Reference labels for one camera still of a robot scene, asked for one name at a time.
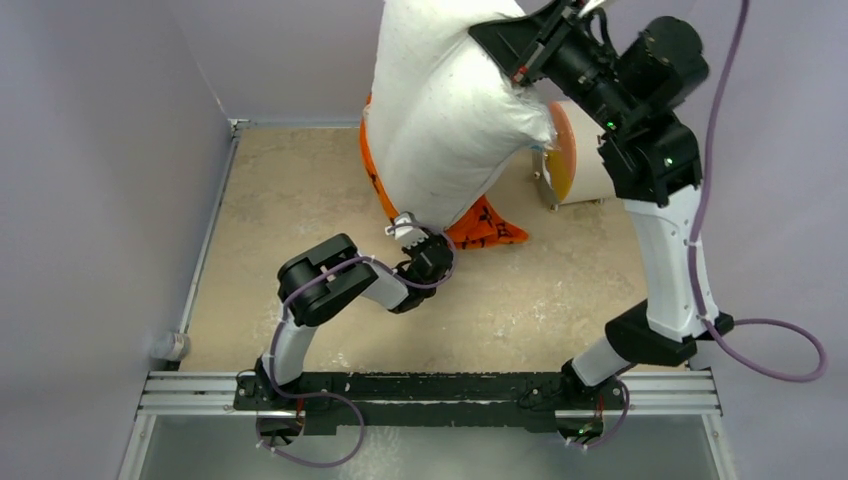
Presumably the orange patterned pillowcase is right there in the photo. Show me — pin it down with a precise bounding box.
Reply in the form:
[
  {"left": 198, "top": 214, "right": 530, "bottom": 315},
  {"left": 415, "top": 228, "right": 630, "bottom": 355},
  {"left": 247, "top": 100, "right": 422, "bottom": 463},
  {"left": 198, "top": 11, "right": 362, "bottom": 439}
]
[{"left": 359, "top": 94, "right": 529, "bottom": 250}]

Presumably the white cylinder with orange face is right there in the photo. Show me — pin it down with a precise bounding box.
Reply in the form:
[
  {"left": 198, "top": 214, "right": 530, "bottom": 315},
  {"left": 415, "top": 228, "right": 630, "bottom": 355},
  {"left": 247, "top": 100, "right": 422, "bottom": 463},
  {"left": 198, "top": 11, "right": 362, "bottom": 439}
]
[{"left": 532, "top": 100, "right": 615, "bottom": 211}]

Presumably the white pillow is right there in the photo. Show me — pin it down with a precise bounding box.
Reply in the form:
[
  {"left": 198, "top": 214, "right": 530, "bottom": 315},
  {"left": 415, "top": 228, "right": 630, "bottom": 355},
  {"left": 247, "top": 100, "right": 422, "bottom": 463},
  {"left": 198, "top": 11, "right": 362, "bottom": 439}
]
[{"left": 362, "top": 0, "right": 556, "bottom": 228}]

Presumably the small white jar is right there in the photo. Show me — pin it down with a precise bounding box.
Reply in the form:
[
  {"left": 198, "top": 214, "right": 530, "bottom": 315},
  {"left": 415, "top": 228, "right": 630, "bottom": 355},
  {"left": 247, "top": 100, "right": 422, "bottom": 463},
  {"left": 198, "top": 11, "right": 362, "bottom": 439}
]
[{"left": 149, "top": 331, "right": 191, "bottom": 362}]

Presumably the aluminium rail frame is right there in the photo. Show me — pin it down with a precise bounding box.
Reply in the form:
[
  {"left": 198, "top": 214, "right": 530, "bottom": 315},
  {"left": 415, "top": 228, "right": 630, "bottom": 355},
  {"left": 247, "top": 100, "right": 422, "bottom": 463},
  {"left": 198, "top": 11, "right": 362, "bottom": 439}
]
[{"left": 120, "top": 123, "right": 737, "bottom": 479}]

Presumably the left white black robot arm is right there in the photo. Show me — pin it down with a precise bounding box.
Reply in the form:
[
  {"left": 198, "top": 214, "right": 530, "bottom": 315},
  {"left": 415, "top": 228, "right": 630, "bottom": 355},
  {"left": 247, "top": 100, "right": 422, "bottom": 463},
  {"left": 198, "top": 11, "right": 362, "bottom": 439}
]
[{"left": 255, "top": 229, "right": 456, "bottom": 409}]

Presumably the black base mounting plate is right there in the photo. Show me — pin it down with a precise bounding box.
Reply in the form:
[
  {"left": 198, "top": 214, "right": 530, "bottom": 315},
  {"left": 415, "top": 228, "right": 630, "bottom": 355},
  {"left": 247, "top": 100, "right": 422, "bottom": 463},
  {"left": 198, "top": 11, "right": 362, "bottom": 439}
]
[{"left": 233, "top": 372, "right": 626, "bottom": 436}]

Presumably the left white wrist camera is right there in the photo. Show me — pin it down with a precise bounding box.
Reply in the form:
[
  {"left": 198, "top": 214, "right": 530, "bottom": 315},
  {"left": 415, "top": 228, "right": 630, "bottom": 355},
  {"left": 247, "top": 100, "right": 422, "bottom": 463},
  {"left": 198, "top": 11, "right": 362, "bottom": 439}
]
[{"left": 385, "top": 212, "right": 428, "bottom": 248}]

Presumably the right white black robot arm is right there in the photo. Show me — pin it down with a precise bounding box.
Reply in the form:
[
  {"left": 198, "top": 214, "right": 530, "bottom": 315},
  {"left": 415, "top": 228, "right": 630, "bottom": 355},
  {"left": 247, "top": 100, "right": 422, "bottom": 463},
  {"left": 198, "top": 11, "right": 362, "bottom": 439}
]
[{"left": 469, "top": 1, "right": 734, "bottom": 407}]

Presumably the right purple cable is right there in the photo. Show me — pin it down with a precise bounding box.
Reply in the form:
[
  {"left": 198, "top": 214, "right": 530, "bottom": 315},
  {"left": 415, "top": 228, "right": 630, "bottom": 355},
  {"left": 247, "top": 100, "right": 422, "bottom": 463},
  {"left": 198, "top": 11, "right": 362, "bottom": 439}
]
[{"left": 568, "top": 0, "right": 829, "bottom": 452}]

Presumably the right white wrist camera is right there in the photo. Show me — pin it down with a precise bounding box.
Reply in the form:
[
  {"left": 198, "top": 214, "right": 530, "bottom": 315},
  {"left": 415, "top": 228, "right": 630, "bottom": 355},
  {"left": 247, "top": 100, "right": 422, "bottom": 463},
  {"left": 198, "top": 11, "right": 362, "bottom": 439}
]
[{"left": 578, "top": 0, "right": 607, "bottom": 18}]

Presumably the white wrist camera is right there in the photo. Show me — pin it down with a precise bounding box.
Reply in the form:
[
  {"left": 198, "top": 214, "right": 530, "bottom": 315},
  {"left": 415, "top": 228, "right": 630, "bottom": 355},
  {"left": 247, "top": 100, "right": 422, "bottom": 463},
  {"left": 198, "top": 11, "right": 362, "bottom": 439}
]
[
  {"left": 385, "top": 212, "right": 428, "bottom": 248},
  {"left": 578, "top": 0, "right": 607, "bottom": 18}
]

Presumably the purple cable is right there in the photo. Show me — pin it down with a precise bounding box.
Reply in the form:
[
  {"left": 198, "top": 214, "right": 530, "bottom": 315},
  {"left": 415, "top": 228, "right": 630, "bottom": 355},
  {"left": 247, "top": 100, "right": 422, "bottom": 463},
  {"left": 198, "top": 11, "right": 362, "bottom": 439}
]
[
  {"left": 254, "top": 222, "right": 460, "bottom": 469},
  {"left": 568, "top": 0, "right": 829, "bottom": 452}
]

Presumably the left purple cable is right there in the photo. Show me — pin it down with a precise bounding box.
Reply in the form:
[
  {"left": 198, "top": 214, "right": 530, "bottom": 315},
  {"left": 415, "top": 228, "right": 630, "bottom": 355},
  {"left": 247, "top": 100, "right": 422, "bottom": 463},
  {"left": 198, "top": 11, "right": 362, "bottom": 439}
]
[{"left": 254, "top": 222, "right": 460, "bottom": 469}]

